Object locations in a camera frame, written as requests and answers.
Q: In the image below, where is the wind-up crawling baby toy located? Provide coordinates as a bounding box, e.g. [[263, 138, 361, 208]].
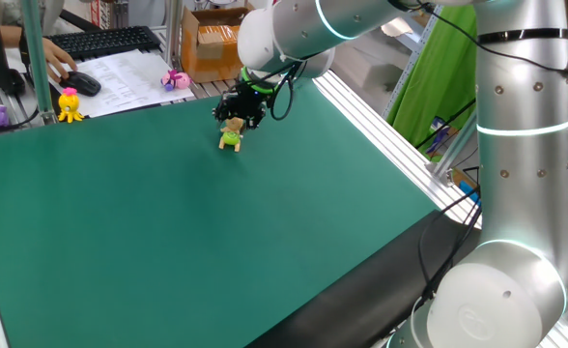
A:
[[217, 116, 245, 154]]

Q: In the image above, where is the aluminium frame post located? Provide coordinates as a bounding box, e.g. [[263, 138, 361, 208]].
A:
[[164, 0, 185, 69], [21, 0, 57, 126]]

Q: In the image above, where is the white foam block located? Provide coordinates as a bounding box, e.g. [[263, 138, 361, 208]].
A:
[[334, 41, 411, 93]]

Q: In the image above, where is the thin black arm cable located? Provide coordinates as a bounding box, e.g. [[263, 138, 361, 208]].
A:
[[423, 4, 568, 78]]

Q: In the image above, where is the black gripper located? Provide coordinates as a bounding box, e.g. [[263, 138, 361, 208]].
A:
[[212, 84, 269, 131]]

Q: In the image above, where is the green cloth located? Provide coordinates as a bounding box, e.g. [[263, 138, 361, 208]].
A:
[[385, 2, 478, 149]]

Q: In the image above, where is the pink wind-up toy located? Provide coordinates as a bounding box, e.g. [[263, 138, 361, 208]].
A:
[[160, 69, 192, 93]]

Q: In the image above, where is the black table mat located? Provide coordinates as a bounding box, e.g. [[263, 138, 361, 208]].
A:
[[244, 208, 483, 348]]

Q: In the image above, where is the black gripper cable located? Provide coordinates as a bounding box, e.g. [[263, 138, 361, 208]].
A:
[[270, 62, 299, 122]]

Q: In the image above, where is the green flange ring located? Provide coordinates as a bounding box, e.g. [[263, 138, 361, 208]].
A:
[[240, 66, 275, 96]]

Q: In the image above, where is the hand of computer operator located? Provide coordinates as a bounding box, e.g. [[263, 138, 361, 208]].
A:
[[42, 37, 78, 82]]

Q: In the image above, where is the green table mat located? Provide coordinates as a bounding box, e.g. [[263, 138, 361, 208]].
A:
[[0, 74, 442, 348]]

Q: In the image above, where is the white printed paper sheet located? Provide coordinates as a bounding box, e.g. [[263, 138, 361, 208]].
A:
[[46, 47, 196, 119]]

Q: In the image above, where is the grey perforated shelf upright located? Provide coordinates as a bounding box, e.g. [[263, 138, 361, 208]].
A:
[[383, 9, 444, 120]]

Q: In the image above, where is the yellow octopus toy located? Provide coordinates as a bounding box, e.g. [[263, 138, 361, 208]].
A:
[[56, 86, 86, 124]]

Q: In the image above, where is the aluminium frame strut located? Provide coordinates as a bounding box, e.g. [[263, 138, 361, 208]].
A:
[[433, 108, 478, 180]]

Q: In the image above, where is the black computer mouse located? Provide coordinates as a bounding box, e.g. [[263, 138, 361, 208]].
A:
[[60, 71, 102, 98]]

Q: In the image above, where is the bare forearm of operator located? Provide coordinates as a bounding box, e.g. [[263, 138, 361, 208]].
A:
[[0, 24, 48, 52]]

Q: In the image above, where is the brown cardboard box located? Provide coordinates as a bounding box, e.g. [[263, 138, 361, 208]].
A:
[[180, 5, 254, 84]]

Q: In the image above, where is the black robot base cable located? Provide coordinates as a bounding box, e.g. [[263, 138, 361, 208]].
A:
[[416, 186, 483, 310]]

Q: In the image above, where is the black keyboard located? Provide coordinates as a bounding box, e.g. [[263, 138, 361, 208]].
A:
[[43, 25, 163, 63]]

